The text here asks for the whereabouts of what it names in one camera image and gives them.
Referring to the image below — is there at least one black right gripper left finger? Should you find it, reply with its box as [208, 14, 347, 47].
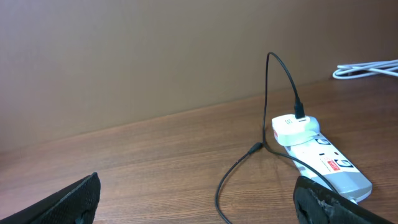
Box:
[1, 172, 101, 224]

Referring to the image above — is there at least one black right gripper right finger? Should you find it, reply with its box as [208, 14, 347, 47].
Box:
[293, 176, 392, 224]

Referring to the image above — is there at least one black USB charging cable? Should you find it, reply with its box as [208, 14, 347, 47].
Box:
[215, 52, 340, 224]

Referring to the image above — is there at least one white USB charger plug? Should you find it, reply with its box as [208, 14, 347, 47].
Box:
[272, 114, 320, 147]

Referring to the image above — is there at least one white power strip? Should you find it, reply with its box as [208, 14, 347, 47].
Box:
[285, 134, 373, 202]

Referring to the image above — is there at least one white power strip cord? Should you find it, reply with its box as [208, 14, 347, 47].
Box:
[332, 58, 398, 80]

